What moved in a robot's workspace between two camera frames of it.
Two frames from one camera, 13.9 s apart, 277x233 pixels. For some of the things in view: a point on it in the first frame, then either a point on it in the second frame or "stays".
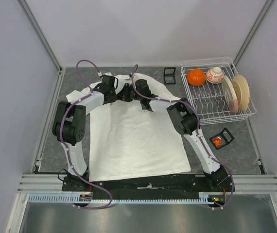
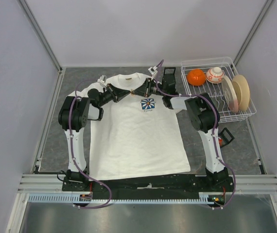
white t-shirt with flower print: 126,141 stays
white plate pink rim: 230,93 stays
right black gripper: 123,95 -> 144,90
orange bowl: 196,77 stays
